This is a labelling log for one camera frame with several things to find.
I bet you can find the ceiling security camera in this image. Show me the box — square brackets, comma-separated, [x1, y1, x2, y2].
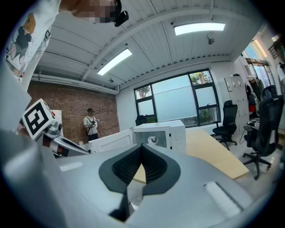
[206, 32, 216, 45]

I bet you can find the rectangular ceiling light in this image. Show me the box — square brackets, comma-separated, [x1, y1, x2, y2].
[97, 48, 133, 76]
[173, 22, 226, 36]

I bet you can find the black framed window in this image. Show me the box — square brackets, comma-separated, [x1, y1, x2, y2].
[134, 69, 221, 128]

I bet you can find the black office chair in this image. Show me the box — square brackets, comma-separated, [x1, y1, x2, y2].
[135, 115, 148, 126]
[260, 85, 279, 101]
[212, 100, 238, 151]
[242, 95, 285, 181]

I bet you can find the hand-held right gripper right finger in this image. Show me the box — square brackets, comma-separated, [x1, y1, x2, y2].
[126, 143, 255, 228]

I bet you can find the person's head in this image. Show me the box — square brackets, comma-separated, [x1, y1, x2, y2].
[59, 0, 118, 24]

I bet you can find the white washing machine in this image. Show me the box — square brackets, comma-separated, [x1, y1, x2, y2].
[88, 119, 187, 155]

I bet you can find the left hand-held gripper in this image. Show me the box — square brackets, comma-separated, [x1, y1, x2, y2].
[21, 98, 91, 158]

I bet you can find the clothes rack with clothes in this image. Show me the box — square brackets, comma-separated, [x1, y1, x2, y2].
[244, 77, 267, 114]

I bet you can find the black head camera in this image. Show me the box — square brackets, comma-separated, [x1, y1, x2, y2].
[113, 0, 130, 27]

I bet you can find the white board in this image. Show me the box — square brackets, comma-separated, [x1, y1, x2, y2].
[50, 109, 64, 136]

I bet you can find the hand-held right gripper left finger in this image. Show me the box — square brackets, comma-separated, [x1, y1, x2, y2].
[0, 129, 143, 228]

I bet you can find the person's white printed shirt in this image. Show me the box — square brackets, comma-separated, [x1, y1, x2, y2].
[0, 0, 62, 134]

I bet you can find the white locker cabinet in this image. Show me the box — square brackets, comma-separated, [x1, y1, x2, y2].
[224, 75, 250, 132]

